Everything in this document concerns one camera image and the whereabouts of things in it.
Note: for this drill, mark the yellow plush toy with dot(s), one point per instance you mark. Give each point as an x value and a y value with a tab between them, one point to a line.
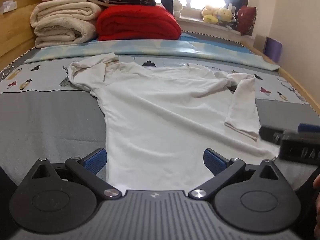
216	16

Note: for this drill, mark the white long-sleeve shirt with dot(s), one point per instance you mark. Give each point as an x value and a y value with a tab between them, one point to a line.
159	120

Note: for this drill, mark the cream folded blanket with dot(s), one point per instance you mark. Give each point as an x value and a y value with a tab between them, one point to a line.
62	22

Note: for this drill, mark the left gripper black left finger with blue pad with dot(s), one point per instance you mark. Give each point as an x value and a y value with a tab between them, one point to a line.
56	198

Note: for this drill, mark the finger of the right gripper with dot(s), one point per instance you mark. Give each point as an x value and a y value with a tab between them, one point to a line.
276	136
308	128

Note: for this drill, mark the purple bin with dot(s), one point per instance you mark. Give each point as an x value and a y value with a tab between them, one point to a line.
273	49

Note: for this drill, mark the red folded blanket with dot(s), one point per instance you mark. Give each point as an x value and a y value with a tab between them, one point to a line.
131	22

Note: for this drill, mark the white plush toy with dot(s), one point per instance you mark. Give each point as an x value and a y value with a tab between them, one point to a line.
177	7

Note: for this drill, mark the grey patterned bed sheet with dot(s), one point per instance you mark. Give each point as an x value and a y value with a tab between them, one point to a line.
44	116

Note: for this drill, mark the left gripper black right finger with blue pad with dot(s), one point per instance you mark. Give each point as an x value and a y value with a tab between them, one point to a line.
252	198

